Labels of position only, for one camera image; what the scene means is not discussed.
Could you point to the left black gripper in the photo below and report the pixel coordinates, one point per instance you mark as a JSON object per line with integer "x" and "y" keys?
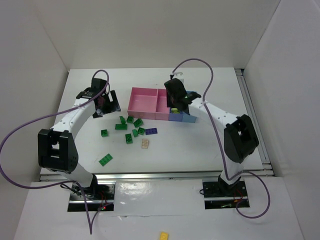
{"x": 111, "y": 104}

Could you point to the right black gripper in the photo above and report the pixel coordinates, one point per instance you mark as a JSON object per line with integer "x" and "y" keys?
{"x": 180, "y": 106}

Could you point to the pale yellow lego brick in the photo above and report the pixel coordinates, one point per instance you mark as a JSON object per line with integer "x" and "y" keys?
{"x": 175, "y": 111}

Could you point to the purple lego brick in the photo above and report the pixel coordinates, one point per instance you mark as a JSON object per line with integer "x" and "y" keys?
{"x": 151, "y": 131}

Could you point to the beige lego brick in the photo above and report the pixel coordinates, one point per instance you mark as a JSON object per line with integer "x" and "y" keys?
{"x": 144, "y": 143}

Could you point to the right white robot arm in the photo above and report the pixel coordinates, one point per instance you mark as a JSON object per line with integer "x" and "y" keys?
{"x": 237, "y": 137}

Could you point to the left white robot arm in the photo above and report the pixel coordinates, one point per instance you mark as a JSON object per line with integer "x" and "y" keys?
{"x": 57, "y": 150}

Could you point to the purple blue container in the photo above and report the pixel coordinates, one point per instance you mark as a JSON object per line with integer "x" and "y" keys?
{"x": 176, "y": 117}

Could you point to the small pink container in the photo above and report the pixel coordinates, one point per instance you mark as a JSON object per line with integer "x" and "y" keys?
{"x": 162, "y": 111}

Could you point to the green lego brick far left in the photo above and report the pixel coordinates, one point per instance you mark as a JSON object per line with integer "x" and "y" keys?
{"x": 104, "y": 133}

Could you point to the green lego brick upper right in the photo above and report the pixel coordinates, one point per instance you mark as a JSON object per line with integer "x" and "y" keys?
{"x": 139, "y": 122}

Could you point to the large pink container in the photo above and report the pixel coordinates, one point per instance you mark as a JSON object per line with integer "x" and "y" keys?
{"x": 143, "y": 103}

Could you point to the green lego brick lower centre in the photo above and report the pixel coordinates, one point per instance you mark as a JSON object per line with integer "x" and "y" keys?
{"x": 128, "y": 138}

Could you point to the small green lego brick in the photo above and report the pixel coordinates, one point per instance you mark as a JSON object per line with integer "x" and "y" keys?
{"x": 135, "y": 133}

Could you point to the green lego brick centre right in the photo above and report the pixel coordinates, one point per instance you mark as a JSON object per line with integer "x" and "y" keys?
{"x": 141, "y": 131}

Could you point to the green lego brick bottom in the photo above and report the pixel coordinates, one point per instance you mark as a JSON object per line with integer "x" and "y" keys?
{"x": 105, "y": 160}

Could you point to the yellow lego brick foreground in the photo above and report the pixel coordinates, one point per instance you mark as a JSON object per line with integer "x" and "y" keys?
{"x": 164, "y": 236}

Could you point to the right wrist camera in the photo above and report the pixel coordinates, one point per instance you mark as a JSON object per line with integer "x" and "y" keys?
{"x": 177, "y": 75}

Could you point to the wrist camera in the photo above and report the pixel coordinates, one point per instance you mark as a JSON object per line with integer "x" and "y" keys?
{"x": 177, "y": 75}
{"x": 85, "y": 95}

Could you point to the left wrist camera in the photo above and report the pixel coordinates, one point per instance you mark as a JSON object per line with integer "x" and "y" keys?
{"x": 85, "y": 95}

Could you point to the aluminium rail front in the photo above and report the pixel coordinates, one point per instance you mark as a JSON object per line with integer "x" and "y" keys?
{"x": 158, "y": 175}

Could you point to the aluminium rail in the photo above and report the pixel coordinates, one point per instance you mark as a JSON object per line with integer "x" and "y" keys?
{"x": 158, "y": 175}
{"x": 267, "y": 169}

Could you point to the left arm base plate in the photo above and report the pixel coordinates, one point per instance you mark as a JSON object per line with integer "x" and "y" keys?
{"x": 102, "y": 200}

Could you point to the aluminium rail right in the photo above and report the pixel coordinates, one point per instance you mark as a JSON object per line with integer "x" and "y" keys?
{"x": 267, "y": 169}

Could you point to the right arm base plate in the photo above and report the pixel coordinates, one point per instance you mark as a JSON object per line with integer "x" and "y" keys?
{"x": 214, "y": 198}

